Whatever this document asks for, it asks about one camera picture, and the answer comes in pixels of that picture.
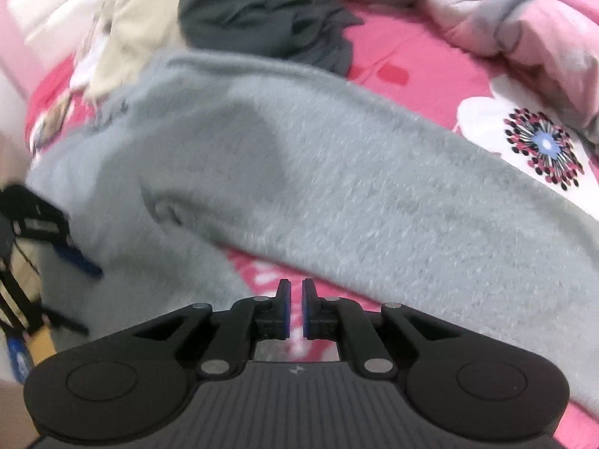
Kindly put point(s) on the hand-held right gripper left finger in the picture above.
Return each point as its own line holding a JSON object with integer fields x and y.
{"x": 284, "y": 308}

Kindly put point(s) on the pink floral bed sheet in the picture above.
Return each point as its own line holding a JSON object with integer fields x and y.
{"x": 412, "y": 84}

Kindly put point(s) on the dark grey garment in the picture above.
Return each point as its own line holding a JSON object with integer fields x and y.
{"x": 262, "y": 14}

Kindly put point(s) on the pink printed quilt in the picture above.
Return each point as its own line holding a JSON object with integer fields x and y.
{"x": 538, "y": 32}

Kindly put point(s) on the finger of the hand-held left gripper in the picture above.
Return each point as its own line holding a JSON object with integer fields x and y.
{"x": 18, "y": 355}
{"x": 75, "y": 255}

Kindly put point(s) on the grey sweatshirt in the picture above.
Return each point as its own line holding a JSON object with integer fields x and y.
{"x": 351, "y": 173}

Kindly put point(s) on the padded pink white headboard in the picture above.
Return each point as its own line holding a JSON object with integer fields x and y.
{"x": 47, "y": 18}

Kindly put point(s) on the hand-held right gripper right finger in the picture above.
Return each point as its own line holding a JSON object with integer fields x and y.
{"x": 309, "y": 308}

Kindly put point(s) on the beige garment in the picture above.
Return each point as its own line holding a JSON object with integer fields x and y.
{"x": 140, "y": 23}

